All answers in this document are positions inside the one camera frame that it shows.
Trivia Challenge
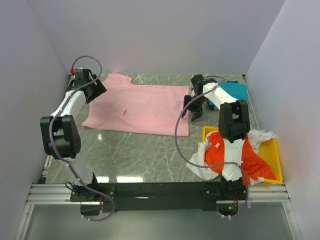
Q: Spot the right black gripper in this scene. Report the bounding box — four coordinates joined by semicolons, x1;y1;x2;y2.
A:
182;95;207;122

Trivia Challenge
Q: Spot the pink t shirt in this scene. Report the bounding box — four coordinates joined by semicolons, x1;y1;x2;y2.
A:
82;73;189;137

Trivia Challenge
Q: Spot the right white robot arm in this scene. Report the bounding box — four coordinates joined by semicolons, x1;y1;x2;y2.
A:
174;74;250;200

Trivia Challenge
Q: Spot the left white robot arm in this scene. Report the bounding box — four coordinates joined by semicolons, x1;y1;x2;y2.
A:
40;68;107;201

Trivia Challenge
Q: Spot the folded teal t shirt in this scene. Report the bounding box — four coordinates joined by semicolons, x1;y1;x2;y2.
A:
205;82;249;110

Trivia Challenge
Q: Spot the white t shirt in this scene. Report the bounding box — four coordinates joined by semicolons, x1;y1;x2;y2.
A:
186;137;266;186

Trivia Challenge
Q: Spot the orange t shirt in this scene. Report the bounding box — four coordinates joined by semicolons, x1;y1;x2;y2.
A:
204;129;276;185

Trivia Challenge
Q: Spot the yellow plastic bin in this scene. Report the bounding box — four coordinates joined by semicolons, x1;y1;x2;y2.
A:
196;126;283;185

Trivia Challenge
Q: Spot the black base beam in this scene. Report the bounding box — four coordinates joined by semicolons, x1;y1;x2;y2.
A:
70;181;246;215

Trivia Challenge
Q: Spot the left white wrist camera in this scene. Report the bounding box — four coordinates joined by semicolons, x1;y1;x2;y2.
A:
70;67;84;76

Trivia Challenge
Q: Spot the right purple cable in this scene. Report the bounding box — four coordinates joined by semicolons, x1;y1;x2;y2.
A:
174;76;252;219

